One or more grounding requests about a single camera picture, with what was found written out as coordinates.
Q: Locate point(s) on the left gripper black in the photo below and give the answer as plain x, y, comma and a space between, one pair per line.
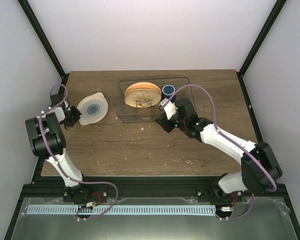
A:
77, 113

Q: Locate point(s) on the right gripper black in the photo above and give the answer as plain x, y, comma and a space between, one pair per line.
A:
164, 124

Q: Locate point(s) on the translucent white bowl with spout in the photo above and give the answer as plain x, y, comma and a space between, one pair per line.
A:
93, 109

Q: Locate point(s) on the dark blue ceramic mug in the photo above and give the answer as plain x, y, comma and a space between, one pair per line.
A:
167, 91

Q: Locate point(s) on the wooden bird painted plate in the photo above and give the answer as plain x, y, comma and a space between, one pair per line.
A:
142, 98

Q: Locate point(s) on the black wire dish rack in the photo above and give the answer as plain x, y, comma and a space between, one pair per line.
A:
129, 114

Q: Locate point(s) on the orange plastic plate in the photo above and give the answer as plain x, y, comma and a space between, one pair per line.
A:
142, 85

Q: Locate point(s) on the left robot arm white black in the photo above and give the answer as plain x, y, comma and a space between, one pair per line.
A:
47, 141

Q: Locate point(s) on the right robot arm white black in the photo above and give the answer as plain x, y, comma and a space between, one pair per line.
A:
259, 167

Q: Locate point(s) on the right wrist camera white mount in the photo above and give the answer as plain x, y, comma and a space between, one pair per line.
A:
168, 107

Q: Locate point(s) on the black aluminium frame rail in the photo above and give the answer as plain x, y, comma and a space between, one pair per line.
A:
128, 186

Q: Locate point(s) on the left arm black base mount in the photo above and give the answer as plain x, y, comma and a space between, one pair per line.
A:
84, 193

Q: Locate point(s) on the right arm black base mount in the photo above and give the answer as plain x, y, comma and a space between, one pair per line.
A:
215, 195

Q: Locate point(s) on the light blue slotted cable duct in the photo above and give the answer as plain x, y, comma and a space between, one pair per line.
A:
122, 210

